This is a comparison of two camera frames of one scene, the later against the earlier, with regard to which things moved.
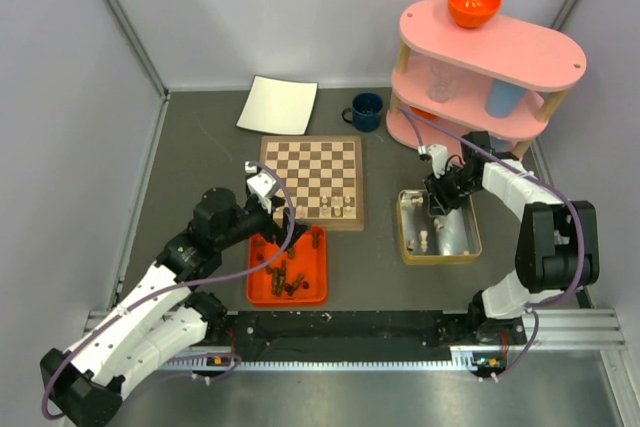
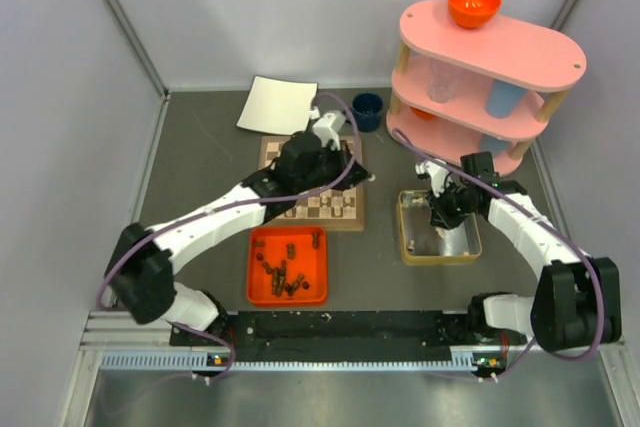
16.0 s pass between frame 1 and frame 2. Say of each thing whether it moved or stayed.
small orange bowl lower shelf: stayed
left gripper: moved
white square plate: stayed
